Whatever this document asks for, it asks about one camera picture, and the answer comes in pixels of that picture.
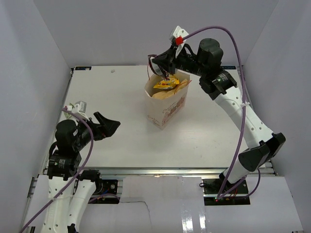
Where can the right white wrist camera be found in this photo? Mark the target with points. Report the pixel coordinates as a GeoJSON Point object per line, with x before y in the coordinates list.
{"type": "Point", "coordinates": [177, 36]}

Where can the cream paper bag orange handles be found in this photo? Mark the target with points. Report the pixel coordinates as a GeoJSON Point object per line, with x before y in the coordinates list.
{"type": "Point", "coordinates": [160, 112]}

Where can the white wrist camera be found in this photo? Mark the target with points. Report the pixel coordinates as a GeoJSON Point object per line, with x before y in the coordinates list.
{"type": "Point", "coordinates": [80, 109]}
{"type": "Point", "coordinates": [177, 36]}

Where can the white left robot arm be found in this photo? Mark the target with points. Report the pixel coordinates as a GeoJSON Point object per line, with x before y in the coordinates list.
{"type": "Point", "coordinates": [69, 187]}

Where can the right blue table label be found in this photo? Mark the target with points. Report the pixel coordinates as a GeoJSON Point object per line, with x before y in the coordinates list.
{"type": "Point", "coordinates": [228, 67]}

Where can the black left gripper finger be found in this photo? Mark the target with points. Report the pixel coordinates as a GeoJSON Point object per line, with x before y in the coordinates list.
{"type": "Point", "coordinates": [101, 119]}
{"type": "Point", "coordinates": [110, 127]}

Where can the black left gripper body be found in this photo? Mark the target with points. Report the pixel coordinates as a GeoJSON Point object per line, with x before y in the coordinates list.
{"type": "Point", "coordinates": [96, 130]}

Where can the blue table label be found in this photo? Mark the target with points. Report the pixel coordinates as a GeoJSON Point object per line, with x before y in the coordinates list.
{"type": "Point", "coordinates": [228, 67]}
{"type": "Point", "coordinates": [83, 68]}

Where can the aluminium table edge rail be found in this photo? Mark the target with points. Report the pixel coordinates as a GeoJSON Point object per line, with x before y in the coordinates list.
{"type": "Point", "coordinates": [156, 171]}

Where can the brown chocolate bar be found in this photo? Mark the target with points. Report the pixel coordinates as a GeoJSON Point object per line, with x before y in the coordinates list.
{"type": "Point", "coordinates": [154, 67]}

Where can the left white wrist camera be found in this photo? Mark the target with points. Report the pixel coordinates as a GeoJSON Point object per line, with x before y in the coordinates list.
{"type": "Point", "coordinates": [80, 109]}

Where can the green snack packet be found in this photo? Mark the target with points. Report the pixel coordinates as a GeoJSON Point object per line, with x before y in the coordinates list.
{"type": "Point", "coordinates": [69, 109]}

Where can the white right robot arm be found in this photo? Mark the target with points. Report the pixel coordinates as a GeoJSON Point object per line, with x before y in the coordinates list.
{"type": "Point", "coordinates": [262, 143]}

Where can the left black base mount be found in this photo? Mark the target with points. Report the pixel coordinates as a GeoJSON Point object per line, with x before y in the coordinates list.
{"type": "Point", "coordinates": [105, 186]}

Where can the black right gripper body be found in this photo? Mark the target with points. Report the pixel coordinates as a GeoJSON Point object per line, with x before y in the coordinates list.
{"type": "Point", "coordinates": [183, 61]}

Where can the left blue table label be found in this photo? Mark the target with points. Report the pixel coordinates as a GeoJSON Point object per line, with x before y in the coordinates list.
{"type": "Point", "coordinates": [83, 68]}

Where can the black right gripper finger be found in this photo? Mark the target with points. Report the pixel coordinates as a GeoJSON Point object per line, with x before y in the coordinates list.
{"type": "Point", "coordinates": [166, 65]}
{"type": "Point", "coordinates": [168, 54]}

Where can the large brown chips bag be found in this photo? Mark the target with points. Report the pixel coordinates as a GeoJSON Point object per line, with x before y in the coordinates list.
{"type": "Point", "coordinates": [164, 94]}

